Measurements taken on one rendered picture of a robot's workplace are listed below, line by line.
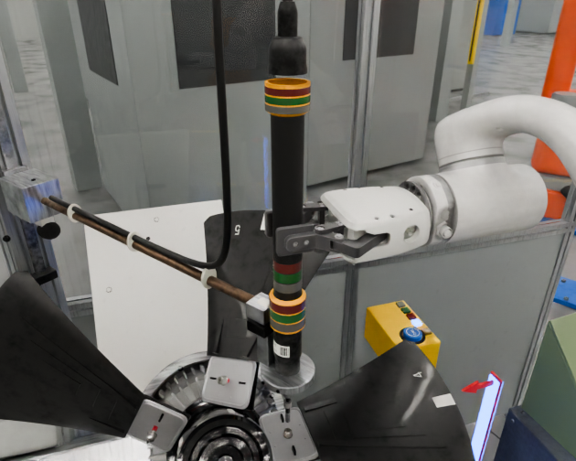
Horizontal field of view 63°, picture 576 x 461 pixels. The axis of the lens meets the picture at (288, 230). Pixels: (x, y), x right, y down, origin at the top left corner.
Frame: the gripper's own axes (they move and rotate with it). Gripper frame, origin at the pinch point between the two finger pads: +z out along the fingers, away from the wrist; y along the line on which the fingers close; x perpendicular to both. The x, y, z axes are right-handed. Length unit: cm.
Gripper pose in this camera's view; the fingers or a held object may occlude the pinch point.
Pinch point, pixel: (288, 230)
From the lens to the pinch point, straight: 51.4
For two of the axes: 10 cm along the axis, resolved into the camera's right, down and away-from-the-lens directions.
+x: 0.0, -8.9, -4.6
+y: -3.0, -4.3, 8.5
